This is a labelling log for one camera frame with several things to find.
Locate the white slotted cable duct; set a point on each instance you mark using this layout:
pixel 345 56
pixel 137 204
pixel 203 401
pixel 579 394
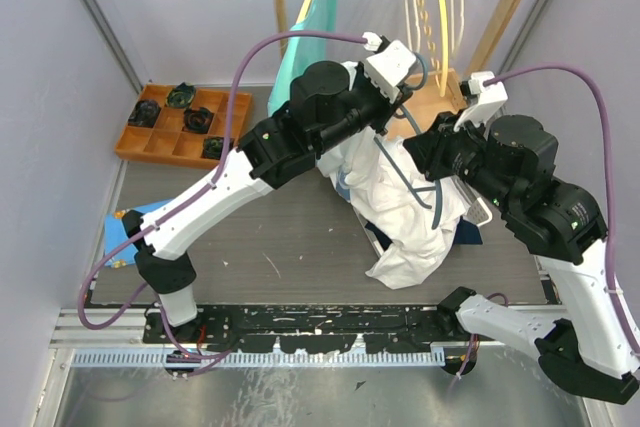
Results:
pixel 161 357

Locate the rolled dark sock middle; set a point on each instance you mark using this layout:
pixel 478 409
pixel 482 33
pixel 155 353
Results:
pixel 197 120

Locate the wooden compartment tray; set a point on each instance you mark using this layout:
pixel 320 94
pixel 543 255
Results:
pixel 166 142

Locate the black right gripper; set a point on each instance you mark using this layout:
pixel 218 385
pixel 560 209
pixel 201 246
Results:
pixel 428 153

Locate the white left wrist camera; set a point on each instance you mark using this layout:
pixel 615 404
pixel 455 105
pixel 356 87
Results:
pixel 389 65

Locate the white perforated plastic basket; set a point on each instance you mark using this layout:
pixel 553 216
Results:
pixel 478 212

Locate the rolled dark sock top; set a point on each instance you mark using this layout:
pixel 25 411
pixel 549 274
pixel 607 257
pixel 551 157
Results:
pixel 181 96

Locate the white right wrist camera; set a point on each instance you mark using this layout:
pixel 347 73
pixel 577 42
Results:
pixel 484 97

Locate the rolled dark sock left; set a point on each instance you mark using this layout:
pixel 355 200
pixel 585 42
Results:
pixel 144 114

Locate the wooden clothes rack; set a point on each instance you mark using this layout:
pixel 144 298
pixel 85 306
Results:
pixel 400 22

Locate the blue folded cloth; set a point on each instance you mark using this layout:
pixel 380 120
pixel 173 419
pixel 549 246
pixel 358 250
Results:
pixel 115 234

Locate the white t shirt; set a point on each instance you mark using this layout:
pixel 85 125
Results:
pixel 400 267

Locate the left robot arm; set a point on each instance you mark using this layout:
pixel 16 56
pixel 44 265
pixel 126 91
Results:
pixel 328 104

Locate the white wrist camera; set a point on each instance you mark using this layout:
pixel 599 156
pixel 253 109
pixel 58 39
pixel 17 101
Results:
pixel 389 65
pixel 484 97

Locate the navy t shirt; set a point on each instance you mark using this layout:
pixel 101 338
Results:
pixel 466 234

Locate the rolled dark sock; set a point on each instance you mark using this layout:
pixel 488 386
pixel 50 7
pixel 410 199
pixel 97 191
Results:
pixel 181 96
pixel 144 114
pixel 197 120
pixel 212 147

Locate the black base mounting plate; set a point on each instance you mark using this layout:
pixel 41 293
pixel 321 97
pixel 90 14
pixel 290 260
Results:
pixel 317 329

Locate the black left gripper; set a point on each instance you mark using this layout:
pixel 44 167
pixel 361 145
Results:
pixel 388 108

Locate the rolled dark sock bottom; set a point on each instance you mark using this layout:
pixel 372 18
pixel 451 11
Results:
pixel 212 147

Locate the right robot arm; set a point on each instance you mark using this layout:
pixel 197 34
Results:
pixel 511 164

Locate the teal t shirt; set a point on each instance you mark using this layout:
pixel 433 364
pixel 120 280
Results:
pixel 301 52

